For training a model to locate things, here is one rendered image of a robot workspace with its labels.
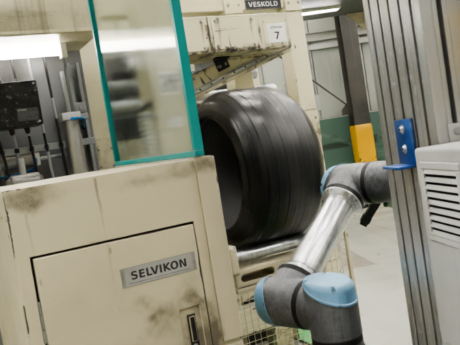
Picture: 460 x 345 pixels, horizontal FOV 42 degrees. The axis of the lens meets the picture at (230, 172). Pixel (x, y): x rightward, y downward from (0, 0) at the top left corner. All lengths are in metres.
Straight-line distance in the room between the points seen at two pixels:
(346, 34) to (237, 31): 9.08
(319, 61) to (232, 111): 9.91
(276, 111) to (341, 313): 0.87
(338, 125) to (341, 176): 10.13
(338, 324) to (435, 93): 0.57
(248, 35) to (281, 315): 1.36
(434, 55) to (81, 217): 0.66
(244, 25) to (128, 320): 1.61
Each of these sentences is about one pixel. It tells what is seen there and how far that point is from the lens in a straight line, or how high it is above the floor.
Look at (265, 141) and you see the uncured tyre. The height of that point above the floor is 1.27.
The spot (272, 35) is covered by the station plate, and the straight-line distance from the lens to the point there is 2.56.
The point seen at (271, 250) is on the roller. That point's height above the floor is 0.90.
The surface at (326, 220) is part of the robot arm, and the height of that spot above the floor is 1.04.
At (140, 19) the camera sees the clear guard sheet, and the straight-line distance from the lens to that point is 1.38.
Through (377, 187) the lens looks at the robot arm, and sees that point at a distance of 1.64.
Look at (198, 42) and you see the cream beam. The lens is 2.39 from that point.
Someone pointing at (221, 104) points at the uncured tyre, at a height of 1.42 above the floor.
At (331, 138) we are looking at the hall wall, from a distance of 11.76.
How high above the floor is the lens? 1.29
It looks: 3 degrees down
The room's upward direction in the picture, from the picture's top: 9 degrees counter-clockwise
